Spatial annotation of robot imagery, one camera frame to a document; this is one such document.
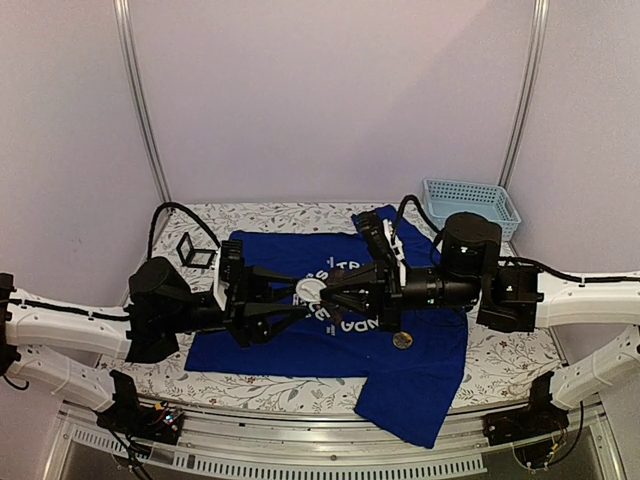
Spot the black brooch box yellow brooch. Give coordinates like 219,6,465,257
176,232,216,269

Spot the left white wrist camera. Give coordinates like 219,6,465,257
212,239,244,310

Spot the right aluminium frame post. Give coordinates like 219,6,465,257
498,0,550,190

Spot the left aluminium frame post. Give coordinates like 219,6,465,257
113,0,172,202

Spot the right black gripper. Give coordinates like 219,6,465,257
319,259,482,335

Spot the left black cable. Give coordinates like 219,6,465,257
147,201,224,261

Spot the blue printed t-shirt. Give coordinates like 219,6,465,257
185,230,468,448

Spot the round light blue brooch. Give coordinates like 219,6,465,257
295,278,326,303

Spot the aluminium frame post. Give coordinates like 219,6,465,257
498,0,550,190
113,0,172,202

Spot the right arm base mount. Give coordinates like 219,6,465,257
482,372,569,470

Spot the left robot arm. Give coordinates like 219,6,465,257
1,257,306,434

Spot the right black cable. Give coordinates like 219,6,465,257
394,193,446,246

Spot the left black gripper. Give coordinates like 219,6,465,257
164,265,309,349

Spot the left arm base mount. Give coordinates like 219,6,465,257
96,370,185,445

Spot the black cable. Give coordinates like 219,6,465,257
394,193,446,246
147,201,224,261

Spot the floral patterned tablecloth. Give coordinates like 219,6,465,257
99,202,566,417

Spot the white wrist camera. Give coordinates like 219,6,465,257
212,239,244,310
355,211,403,267

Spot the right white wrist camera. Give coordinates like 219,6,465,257
355,211,403,267

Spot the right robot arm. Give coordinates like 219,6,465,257
319,212,639,436

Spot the light blue plastic basket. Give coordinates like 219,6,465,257
422,178,521,242

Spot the round yellow blue brooch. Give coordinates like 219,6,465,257
392,332,414,350

